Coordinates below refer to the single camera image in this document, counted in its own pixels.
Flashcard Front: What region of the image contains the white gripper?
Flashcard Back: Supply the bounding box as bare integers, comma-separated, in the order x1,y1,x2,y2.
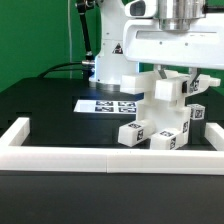
123,16,224,93

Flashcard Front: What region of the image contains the white chair back part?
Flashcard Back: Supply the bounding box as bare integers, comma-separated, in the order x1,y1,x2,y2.
120,70,221,102

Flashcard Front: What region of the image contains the white chair seat part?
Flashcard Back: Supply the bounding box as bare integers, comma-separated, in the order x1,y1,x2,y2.
136,97,191,142

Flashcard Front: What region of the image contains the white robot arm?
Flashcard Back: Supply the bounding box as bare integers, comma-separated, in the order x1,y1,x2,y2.
90,0,224,91

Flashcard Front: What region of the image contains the black pole with clamp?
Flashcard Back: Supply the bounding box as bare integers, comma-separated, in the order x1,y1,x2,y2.
74,0,98,68

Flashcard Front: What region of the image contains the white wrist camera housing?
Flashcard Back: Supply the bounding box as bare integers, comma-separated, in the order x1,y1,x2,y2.
125,0,158,18

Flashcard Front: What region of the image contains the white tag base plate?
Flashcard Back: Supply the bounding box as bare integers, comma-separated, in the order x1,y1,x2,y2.
74,100,137,114

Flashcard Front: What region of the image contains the black cable bundle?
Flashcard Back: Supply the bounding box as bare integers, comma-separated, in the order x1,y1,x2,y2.
37,61,91,79

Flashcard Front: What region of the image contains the white U-shaped frame fence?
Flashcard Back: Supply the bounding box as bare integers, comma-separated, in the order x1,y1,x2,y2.
0,117,224,175

